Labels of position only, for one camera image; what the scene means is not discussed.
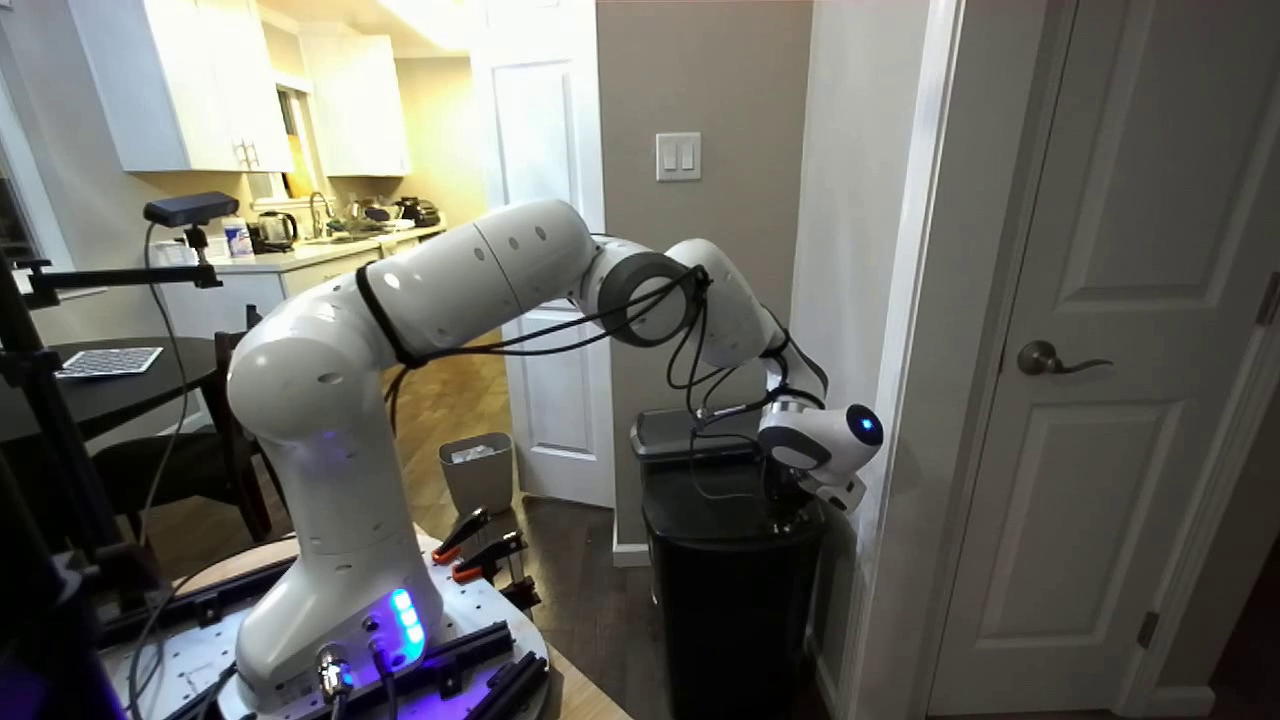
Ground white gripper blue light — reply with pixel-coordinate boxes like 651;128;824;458
755;399;883;514

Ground black bin with lid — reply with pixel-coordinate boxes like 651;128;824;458
632;411;824;720

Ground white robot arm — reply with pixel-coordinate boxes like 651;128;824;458
230;202;883;712

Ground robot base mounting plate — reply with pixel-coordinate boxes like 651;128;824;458
102;542;556;720

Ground small grey trash bin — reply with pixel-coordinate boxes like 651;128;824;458
441;433;514;514

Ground white panel door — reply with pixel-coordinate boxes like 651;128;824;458
929;0;1280;717

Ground white interior door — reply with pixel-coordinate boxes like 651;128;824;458
478;0;616;507

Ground kitchen counter with appliances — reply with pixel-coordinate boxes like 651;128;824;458
207;193;448;287

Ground white kitchen upper cabinets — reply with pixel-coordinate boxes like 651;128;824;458
68;0;413;178

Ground black tripod stand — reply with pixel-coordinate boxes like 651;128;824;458
0;193;235;603

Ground dark table with laptop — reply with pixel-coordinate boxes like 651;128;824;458
0;338;273;546

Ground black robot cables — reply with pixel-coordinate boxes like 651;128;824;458
352;261;833;433

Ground metal door lever handle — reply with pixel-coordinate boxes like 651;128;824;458
1016;339;1105;375

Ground white wall light switch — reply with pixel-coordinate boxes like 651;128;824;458
651;134;701;183

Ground red handled clamp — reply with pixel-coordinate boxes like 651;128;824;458
433;507;525;584

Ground white door frame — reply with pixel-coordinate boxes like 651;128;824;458
787;0;968;720

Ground black camera on stand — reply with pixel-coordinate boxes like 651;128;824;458
143;193;240;230

